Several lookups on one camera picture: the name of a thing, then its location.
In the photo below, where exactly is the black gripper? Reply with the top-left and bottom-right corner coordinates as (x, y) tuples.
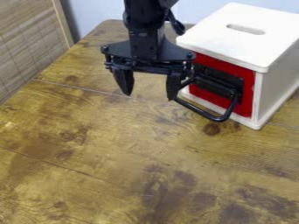
(100, 38), (195, 101)

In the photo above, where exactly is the red drawer front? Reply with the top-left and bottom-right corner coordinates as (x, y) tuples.
(190, 53), (255, 117)

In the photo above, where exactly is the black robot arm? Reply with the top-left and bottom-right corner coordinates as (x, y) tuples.
(100, 0), (195, 101)

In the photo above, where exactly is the white wooden drawer box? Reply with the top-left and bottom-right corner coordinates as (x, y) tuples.
(176, 3), (299, 130)

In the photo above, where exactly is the woven bamboo blind panel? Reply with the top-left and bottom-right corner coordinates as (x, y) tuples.
(0, 0), (73, 104)

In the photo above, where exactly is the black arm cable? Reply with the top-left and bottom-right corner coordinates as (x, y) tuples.
(164, 10), (187, 37)

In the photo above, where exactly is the black metal drawer handle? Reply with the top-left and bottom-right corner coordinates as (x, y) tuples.
(172, 76), (239, 123)

